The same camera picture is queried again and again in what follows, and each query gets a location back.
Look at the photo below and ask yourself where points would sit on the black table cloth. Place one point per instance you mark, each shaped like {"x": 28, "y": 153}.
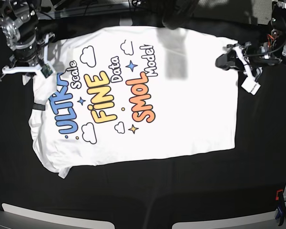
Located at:
{"x": 224, "y": 184}

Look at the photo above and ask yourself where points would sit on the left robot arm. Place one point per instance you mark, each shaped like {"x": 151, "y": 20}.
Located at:
{"x": 276, "y": 34}

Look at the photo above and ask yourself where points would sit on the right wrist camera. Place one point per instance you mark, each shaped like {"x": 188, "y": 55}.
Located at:
{"x": 47, "y": 70}

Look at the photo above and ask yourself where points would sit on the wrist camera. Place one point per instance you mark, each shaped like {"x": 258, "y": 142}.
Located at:
{"x": 47, "y": 70}
{"x": 250, "y": 86}

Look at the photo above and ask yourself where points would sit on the black camera pole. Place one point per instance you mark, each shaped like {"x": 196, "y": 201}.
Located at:
{"x": 177, "y": 12}

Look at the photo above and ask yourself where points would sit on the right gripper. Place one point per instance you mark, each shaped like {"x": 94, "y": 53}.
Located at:
{"x": 29, "y": 55}

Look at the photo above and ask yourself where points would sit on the white printed t-shirt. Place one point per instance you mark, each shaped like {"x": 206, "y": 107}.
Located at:
{"x": 129, "y": 93}

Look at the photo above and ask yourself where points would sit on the red clamp front right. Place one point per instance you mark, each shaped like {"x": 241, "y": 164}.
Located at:
{"x": 280, "y": 207}

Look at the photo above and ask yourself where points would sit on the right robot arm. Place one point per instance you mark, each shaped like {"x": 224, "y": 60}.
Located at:
{"x": 20, "y": 19}

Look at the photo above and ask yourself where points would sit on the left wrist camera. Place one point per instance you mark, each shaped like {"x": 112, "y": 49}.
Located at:
{"x": 250, "y": 86}

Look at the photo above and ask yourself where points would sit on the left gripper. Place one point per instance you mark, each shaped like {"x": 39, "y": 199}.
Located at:
{"x": 238, "y": 56}

